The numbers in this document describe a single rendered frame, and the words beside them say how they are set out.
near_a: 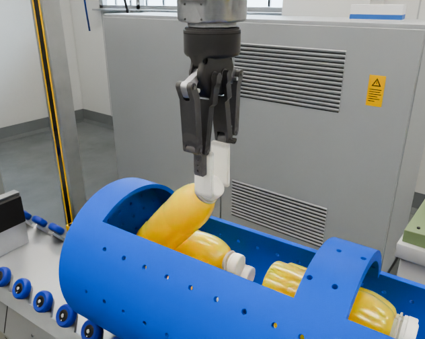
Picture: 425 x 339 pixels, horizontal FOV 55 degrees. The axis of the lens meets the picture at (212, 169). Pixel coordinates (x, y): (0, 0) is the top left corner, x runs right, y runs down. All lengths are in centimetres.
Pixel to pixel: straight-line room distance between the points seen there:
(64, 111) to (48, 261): 49
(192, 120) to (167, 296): 25
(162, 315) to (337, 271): 25
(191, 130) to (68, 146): 92
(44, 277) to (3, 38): 442
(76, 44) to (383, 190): 450
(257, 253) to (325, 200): 157
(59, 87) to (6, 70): 400
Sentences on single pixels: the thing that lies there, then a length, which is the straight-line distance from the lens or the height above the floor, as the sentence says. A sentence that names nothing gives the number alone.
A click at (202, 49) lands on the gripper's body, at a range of 53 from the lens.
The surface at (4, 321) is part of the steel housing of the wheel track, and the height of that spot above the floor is 87.
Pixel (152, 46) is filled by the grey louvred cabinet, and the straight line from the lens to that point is 288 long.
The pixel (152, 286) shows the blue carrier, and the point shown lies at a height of 116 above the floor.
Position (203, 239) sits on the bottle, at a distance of 75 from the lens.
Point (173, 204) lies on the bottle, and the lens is 64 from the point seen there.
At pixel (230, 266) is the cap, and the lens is 73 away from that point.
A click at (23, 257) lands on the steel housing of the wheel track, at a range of 119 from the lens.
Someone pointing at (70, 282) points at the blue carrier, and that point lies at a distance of 75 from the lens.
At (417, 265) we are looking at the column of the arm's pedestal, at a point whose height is 95.
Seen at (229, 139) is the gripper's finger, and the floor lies 136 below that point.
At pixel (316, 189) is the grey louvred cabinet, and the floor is 56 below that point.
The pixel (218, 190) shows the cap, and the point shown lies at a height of 128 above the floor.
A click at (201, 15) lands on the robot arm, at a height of 153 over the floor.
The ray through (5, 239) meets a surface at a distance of 121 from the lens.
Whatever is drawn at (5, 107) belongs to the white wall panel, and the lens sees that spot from 540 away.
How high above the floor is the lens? 155
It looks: 23 degrees down
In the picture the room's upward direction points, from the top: straight up
